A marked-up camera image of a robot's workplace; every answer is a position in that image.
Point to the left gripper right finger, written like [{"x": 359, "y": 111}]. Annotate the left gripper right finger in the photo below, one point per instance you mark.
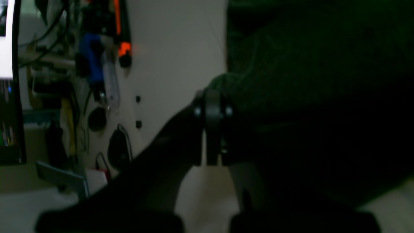
[{"x": 273, "y": 186}]

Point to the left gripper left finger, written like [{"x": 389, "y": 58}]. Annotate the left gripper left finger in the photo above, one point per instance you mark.
[{"x": 126, "y": 204}]

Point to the dark green t-shirt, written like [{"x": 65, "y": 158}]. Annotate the dark green t-shirt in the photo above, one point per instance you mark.
[{"x": 341, "y": 68}]

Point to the blue box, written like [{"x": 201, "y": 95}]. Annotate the blue box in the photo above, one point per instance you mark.
[{"x": 88, "y": 58}]

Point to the orange black utility knife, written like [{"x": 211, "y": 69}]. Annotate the orange black utility knife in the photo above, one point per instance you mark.
[{"x": 123, "y": 34}]

